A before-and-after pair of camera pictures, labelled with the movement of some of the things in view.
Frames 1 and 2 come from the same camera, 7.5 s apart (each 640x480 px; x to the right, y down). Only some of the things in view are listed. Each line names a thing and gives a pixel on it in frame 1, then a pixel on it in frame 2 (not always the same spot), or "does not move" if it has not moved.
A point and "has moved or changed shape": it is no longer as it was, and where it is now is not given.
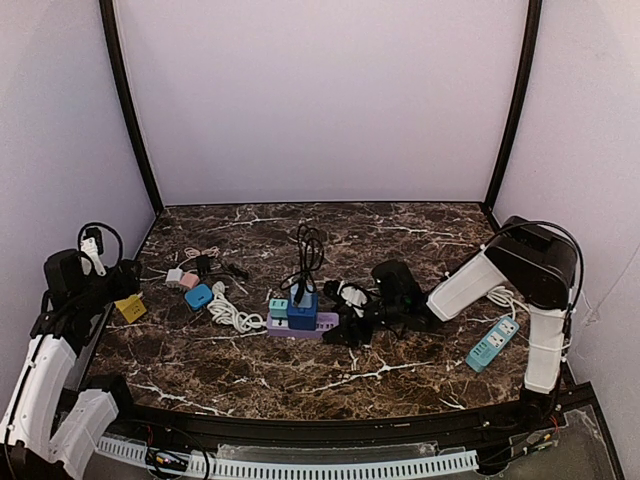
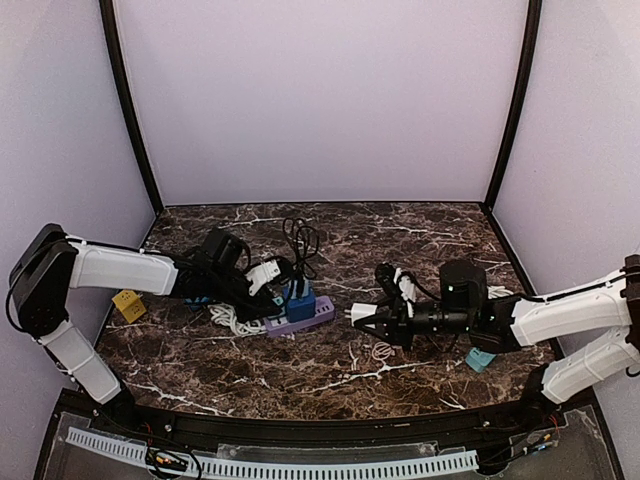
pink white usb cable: (192, 252) has moved or changed shape
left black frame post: (114, 41) does not move
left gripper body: (126, 276) → (248, 298)
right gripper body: (361, 317) → (405, 325)
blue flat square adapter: (198, 296) does not move
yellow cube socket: (132, 308) does not move
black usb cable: (310, 252) has moved or changed shape
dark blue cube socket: (304, 319) has moved or changed shape
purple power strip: (280, 327) has moved or changed shape
